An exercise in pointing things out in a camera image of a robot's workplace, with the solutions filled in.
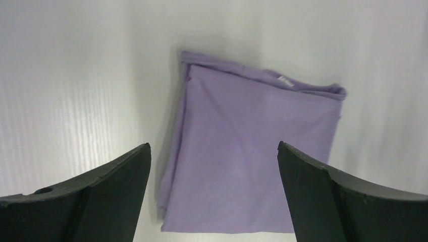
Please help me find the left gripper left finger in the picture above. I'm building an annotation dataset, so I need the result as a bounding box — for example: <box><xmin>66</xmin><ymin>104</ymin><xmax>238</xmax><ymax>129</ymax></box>
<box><xmin>1</xmin><ymin>143</ymin><xmax>151</xmax><ymax>241</ymax></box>

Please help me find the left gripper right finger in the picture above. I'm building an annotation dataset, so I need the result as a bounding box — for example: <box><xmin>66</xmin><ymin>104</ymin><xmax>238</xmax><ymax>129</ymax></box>
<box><xmin>278</xmin><ymin>142</ymin><xmax>427</xmax><ymax>241</ymax></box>

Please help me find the purple t-shirt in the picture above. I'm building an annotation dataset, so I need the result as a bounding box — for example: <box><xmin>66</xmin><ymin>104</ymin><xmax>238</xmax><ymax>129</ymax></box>
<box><xmin>157</xmin><ymin>51</ymin><xmax>347</xmax><ymax>234</ymax></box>

